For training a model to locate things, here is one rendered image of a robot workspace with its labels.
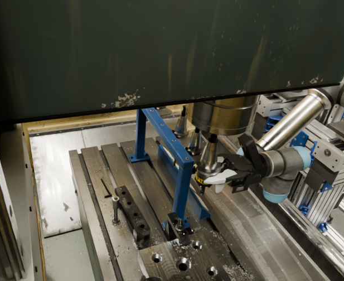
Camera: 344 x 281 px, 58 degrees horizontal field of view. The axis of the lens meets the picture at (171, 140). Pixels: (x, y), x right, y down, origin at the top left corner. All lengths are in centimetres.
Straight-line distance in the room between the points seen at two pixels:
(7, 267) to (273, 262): 114
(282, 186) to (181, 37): 67
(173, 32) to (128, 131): 143
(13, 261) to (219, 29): 43
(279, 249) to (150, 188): 63
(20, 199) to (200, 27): 42
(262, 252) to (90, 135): 108
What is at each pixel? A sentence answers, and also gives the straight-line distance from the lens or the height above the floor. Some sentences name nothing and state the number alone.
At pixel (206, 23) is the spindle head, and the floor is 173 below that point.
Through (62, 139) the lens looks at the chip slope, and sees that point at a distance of 178.
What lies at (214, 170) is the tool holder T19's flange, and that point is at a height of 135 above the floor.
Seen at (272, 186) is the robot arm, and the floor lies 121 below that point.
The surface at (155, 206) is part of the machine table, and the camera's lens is 129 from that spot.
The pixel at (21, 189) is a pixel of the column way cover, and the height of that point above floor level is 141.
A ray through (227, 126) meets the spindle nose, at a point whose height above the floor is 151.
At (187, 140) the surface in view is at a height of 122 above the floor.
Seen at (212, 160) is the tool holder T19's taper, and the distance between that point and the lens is 77.
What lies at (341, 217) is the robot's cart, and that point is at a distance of 267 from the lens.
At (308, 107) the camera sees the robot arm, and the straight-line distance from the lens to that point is 113.
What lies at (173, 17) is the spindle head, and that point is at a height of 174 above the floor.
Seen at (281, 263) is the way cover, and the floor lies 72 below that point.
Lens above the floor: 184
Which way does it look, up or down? 34 degrees down
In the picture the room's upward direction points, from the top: 7 degrees clockwise
